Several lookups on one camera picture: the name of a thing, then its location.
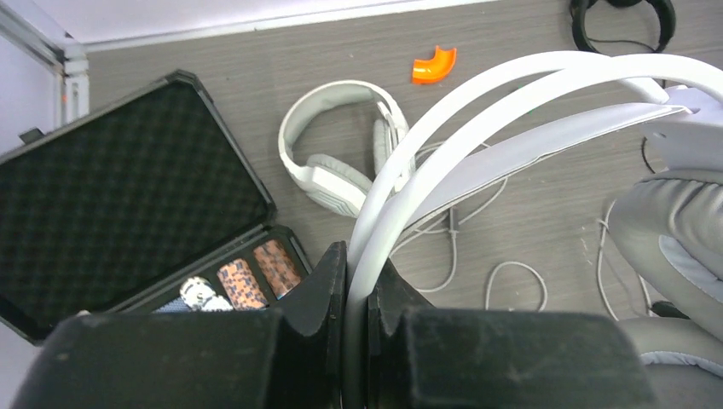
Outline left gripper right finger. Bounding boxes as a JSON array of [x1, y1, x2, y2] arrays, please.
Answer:
[[367, 263, 658, 408]]

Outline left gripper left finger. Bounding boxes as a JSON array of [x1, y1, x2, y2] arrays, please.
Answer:
[[13, 241, 347, 408]]

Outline white headphone cable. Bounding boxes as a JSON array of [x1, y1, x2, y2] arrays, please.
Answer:
[[595, 197, 687, 323]]

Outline white round gaming headphones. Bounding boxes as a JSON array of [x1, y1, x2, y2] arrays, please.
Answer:
[[341, 51, 722, 408]]

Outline white grey angular headphones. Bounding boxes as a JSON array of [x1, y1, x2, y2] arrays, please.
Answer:
[[278, 80, 409, 217]]

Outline black small headphones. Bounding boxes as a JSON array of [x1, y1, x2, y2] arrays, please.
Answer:
[[568, 0, 677, 54]]

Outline black poker chip case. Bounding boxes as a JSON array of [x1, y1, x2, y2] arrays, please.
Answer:
[[1, 70, 311, 344]]

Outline orange curved plastic piece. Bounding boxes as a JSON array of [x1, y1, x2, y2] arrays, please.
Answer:
[[411, 45, 457, 84]]

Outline grey headphone cable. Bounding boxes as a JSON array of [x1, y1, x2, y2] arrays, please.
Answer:
[[390, 141, 549, 312]]

